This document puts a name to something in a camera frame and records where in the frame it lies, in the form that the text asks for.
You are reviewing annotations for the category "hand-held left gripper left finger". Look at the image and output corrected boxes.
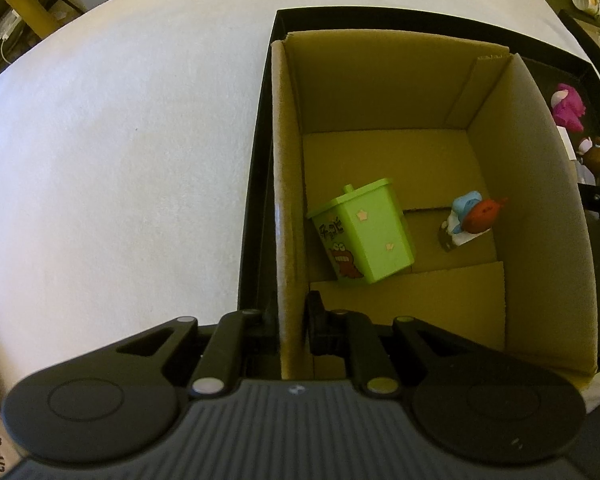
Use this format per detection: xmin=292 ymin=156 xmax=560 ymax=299
xmin=111 ymin=305 xmax=280 ymax=397

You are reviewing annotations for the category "black shallow tray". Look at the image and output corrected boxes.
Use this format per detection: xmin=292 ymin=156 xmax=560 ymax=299
xmin=237 ymin=8 xmax=600 ymax=361

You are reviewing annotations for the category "green toy bin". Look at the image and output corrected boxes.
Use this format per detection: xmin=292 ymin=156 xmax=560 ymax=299
xmin=306 ymin=185 xmax=415 ymax=287

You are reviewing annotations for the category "brown-haired doll figure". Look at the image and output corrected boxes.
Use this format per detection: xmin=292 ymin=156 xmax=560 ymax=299
xmin=577 ymin=136 xmax=600 ymax=172

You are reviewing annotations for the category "black framed cardboard tray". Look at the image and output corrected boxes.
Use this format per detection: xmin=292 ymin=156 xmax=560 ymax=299
xmin=560 ymin=10 xmax=600 ymax=63

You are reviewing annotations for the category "cardboard box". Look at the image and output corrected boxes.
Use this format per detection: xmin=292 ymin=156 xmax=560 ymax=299
xmin=270 ymin=30 xmax=600 ymax=381

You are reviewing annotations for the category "white plug charger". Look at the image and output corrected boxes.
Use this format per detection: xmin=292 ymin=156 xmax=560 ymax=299
xmin=557 ymin=127 xmax=578 ymax=161

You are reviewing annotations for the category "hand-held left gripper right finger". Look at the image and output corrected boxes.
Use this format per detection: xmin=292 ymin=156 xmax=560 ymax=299
xmin=307 ymin=294 xmax=481 ymax=396

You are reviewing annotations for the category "pink toy figure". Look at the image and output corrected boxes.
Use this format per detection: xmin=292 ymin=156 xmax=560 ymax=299
xmin=551 ymin=83 xmax=588 ymax=132

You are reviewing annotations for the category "black chair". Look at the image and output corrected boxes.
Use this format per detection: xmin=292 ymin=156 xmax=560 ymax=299
xmin=0 ymin=0 xmax=88 ymax=78

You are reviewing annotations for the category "blue-hatted small figure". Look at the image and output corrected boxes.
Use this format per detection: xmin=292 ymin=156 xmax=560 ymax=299
xmin=439 ymin=191 xmax=509 ymax=253

